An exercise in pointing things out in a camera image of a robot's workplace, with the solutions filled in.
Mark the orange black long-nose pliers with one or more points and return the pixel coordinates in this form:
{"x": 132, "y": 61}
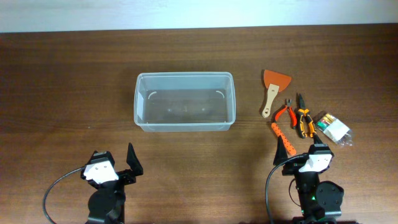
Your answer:
{"x": 303, "y": 114}

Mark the white camera box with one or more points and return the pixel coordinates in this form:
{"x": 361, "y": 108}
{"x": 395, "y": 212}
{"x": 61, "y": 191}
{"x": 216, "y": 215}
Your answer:
{"x": 316, "y": 163}
{"x": 100, "y": 172}

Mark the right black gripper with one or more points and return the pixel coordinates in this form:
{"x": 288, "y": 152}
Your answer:
{"x": 280, "y": 154}

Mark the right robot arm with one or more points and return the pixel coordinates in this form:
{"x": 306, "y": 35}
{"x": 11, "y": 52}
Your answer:
{"x": 320, "y": 202}

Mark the clear bag of batteries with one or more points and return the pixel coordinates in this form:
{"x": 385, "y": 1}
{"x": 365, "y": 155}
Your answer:
{"x": 334, "y": 129}

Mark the left white camera box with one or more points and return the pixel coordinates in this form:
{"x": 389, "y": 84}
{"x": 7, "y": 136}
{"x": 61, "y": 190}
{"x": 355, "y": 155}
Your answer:
{"x": 100, "y": 172}

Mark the orange scraper wooden handle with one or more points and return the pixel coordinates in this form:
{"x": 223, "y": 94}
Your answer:
{"x": 275, "y": 82}

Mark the right white camera box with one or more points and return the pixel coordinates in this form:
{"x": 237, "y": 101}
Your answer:
{"x": 316, "y": 163}

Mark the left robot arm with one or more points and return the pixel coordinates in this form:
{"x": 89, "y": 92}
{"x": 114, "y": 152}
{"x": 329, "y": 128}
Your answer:
{"x": 106, "y": 205}

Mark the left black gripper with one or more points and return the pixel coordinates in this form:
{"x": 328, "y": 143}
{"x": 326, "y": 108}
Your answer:
{"x": 127, "y": 175}

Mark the clear plastic container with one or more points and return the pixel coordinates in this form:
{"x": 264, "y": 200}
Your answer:
{"x": 184, "y": 101}

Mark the orange bit holder strip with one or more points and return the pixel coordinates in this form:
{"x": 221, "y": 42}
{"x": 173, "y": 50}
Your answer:
{"x": 288, "y": 146}

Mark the small red-handled cutters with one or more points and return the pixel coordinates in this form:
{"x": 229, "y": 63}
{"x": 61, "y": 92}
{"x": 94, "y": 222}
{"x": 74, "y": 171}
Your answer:
{"x": 287, "y": 107}

